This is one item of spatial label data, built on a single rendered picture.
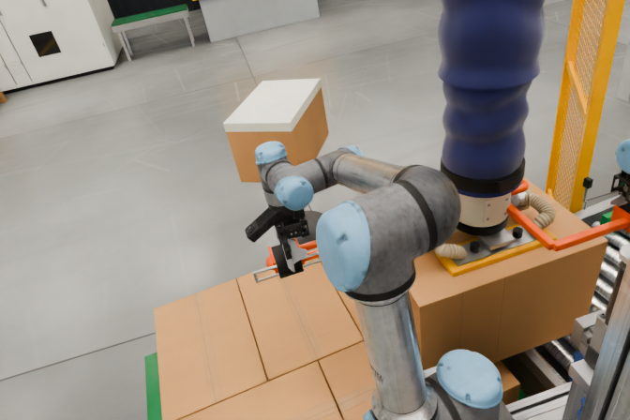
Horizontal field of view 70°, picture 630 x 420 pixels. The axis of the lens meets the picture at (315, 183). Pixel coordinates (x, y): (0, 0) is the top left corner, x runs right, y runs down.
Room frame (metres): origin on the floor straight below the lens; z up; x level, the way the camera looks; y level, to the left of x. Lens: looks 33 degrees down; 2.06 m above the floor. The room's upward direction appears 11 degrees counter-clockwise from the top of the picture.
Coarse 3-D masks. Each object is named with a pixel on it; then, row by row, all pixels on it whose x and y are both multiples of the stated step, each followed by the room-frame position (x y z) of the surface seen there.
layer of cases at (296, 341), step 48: (240, 288) 1.54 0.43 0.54; (288, 288) 1.49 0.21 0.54; (192, 336) 1.32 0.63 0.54; (240, 336) 1.27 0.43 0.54; (288, 336) 1.22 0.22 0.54; (336, 336) 1.18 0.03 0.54; (192, 384) 1.08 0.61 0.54; (240, 384) 1.04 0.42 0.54; (288, 384) 1.01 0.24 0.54; (336, 384) 0.97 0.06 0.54
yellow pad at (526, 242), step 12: (516, 228) 0.98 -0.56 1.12; (480, 240) 0.99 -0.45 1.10; (516, 240) 0.96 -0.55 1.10; (528, 240) 0.95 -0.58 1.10; (468, 252) 0.95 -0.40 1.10; (480, 252) 0.94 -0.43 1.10; (492, 252) 0.93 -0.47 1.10; (504, 252) 0.93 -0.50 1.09; (516, 252) 0.92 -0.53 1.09; (444, 264) 0.93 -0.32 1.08; (456, 264) 0.92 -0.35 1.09; (468, 264) 0.91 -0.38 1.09; (480, 264) 0.90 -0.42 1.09; (456, 276) 0.89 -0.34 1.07
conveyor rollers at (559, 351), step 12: (612, 240) 1.41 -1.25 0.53; (624, 240) 1.38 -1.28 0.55; (612, 252) 1.33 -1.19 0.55; (612, 276) 1.21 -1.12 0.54; (600, 288) 1.17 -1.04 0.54; (612, 288) 1.15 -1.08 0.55; (564, 336) 1.00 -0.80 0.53; (552, 348) 0.95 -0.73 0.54; (576, 348) 0.95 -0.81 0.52; (564, 360) 0.90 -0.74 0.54
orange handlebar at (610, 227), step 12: (516, 192) 1.05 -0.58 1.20; (516, 216) 0.94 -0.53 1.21; (528, 228) 0.89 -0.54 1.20; (600, 228) 0.83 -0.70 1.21; (612, 228) 0.83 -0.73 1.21; (540, 240) 0.84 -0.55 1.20; (552, 240) 0.82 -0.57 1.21; (564, 240) 0.81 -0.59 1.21; (576, 240) 0.81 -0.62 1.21; (588, 240) 0.82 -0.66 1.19; (312, 252) 0.94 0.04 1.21
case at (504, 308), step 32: (544, 192) 1.18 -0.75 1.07; (512, 224) 1.06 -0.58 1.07; (576, 224) 1.00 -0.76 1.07; (544, 256) 0.90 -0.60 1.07; (576, 256) 0.90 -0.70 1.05; (416, 288) 0.87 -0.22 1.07; (448, 288) 0.85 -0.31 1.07; (480, 288) 0.84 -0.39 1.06; (512, 288) 0.86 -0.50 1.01; (544, 288) 0.88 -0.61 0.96; (576, 288) 0.90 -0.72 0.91; (416, 320) 0.83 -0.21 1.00; (448, 320) 0.83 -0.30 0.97; (480, 320) 0.84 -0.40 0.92; (512, 320) 0.86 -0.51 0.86; (544, 320) 0.89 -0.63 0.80; (480, 352) 0.85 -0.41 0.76; (512, 352) 0.87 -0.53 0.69
